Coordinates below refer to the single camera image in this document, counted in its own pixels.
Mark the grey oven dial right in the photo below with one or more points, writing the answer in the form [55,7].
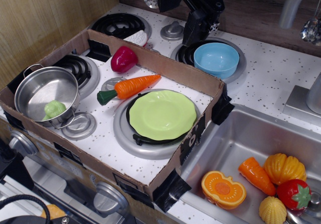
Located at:
[108,199]

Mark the brown cardboard fence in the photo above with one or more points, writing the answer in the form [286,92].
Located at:
[148,181]

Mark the grey stove knob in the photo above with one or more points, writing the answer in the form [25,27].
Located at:
[110,84]
[79,127]
[172,32]

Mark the black burner under plate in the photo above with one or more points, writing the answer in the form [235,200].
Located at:
[140,139]

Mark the yellow toy pumpkin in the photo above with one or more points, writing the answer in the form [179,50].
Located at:
[281,168]

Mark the grey stove knob front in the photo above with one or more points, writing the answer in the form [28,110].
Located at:
[79,127]

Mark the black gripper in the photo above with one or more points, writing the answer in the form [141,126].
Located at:
[203,18]

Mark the hanging silver ladle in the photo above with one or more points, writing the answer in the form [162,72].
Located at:
[311,29]

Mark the orange toy pumpkin half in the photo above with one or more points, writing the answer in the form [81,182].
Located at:
[222,191]

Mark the light green plastic plate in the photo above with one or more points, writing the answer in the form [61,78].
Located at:
[162,114]

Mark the grey oven dial left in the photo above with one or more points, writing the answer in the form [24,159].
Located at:
[22,144]

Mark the white toy garlic piece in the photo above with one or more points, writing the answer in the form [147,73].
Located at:
[139,38]

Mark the blue plastic bowl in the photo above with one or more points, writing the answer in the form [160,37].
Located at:
[217,59]

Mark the green toy vegetable in pot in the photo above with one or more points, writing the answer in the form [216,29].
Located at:
[53,109]

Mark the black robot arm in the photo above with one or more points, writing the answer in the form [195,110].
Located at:
[166,5]

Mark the grey stove knob middle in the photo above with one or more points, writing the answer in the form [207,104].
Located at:
[110,84]

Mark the dark red toy pepper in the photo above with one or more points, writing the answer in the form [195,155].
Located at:
[123,60]

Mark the orange toy carrot green stem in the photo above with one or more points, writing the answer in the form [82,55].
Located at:
[127,88]

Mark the grey oven dial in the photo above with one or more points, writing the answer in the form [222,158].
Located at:
[108,199]
[22,144]

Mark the black burner back right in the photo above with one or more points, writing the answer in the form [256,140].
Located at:
[185,54]

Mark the red toy strawberry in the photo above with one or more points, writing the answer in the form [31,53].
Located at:
[295,194]

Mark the yellow toy corn piece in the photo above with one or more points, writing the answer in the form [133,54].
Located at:
[272,211]

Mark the black burner front left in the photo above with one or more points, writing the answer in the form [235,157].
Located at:
[77,66]

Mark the orange toy carrot piece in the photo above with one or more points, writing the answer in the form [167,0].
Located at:
[256,175]

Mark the grey stove knob back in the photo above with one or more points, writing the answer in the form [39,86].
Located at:
[172,32]

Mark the black burner back left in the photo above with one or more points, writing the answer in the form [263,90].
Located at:
[120,25]

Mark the black device bottom left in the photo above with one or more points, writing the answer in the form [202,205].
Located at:
[12,165]

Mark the small steel pot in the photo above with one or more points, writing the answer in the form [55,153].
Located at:
[44,86]

